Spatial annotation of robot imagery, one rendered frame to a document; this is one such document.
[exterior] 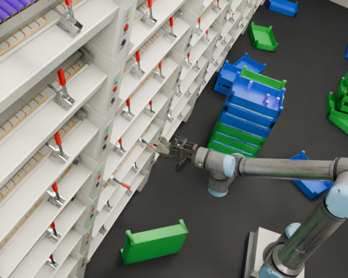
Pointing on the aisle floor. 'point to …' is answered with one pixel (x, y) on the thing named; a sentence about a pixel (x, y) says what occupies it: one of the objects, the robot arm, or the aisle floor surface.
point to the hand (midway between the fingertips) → (154, 146)
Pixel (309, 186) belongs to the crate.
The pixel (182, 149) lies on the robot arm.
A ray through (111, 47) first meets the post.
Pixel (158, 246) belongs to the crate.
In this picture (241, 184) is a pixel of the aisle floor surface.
